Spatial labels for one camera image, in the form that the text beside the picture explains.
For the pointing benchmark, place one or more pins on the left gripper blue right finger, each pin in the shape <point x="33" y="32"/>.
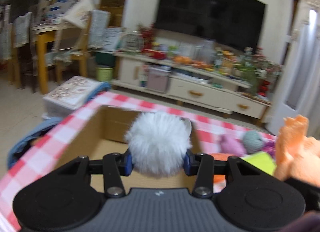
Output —
<point x="188" y="163"/>

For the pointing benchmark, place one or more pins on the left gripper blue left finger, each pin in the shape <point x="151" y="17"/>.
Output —
<point x="127" y="163"/>

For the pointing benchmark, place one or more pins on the white fluffy plush toy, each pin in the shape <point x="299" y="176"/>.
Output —
<point x="158" y="143"/>

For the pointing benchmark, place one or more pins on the pink knitted cloth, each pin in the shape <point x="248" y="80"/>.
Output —
<point x="230" y="145"/>

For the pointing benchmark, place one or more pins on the teal knitted hat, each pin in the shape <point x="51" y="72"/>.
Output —
<point x="252" y="141"/>

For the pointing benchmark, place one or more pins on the green yellow sponge cloth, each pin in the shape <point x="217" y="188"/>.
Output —
<point x="262" y="161"/>

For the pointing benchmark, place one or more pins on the orange knitted towel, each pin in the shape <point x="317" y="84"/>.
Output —
<point x="297" y="156"/>

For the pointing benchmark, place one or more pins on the purple pink knitted hat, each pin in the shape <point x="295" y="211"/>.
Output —
<point x="269" y="147"/>

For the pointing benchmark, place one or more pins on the cardboard box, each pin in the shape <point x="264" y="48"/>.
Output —
<point x="93" y="160"/>

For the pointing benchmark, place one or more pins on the orange white tissue pack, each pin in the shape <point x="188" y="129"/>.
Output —
<point x="219" y="180"/>

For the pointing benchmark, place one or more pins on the red white checkered tablecloth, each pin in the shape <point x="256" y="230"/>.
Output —
<point x="40" y="159"/>

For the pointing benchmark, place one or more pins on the cream tv cabinet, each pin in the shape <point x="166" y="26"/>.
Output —
<point x="189" y="85"/>

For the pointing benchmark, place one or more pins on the pink storage box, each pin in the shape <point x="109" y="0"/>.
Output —
<point x="158" y="79"/>

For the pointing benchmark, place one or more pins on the white printed carton box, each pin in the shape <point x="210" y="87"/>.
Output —
<point x="71" y="95"/>

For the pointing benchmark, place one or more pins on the green trash bin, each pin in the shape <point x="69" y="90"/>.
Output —
<point x="104" y="73"/>

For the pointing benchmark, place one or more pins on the flower plant pot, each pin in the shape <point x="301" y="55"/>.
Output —
<point x="259" y="71"/>

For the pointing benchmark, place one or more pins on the white standing air conditioner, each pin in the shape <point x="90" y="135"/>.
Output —
<point x="298" y="87"/>

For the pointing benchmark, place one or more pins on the wooden dining chair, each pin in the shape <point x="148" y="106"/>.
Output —
<point x="73" y="36"/>

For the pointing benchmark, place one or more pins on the black television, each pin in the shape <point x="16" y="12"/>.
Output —
<point x="235" y="23"/>

